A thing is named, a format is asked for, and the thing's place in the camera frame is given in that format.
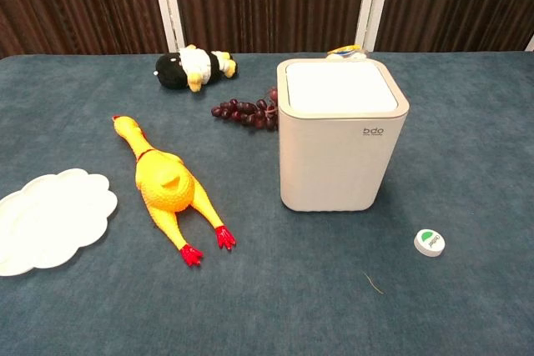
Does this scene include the white plastic open-lid box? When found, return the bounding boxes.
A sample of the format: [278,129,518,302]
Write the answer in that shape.
[276,58,411,213]

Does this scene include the small white green cap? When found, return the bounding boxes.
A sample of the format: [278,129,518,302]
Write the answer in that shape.
[413,228,447,258]

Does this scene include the dark red grape bunch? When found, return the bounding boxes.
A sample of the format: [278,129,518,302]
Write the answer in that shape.
[210,87,280,132]

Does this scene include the yellow rubber chicken toy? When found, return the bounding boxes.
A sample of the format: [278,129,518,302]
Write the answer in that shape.
[111,114,237,268]

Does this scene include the black and white plush doll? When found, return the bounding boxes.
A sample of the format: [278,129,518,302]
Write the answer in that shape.
[154,43,238,93]

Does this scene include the yellow and white packaged goods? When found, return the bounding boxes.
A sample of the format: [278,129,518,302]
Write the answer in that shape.
[325,43,370,61]

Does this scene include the small thin twig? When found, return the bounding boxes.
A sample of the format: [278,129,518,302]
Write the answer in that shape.
[361,271,385,295]

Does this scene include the blue felt table cover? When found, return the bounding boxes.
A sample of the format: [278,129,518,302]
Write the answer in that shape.
[0,52,534,356]

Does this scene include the white flower-shaped plate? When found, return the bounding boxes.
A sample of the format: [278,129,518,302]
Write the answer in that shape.
[0,168,119,278]

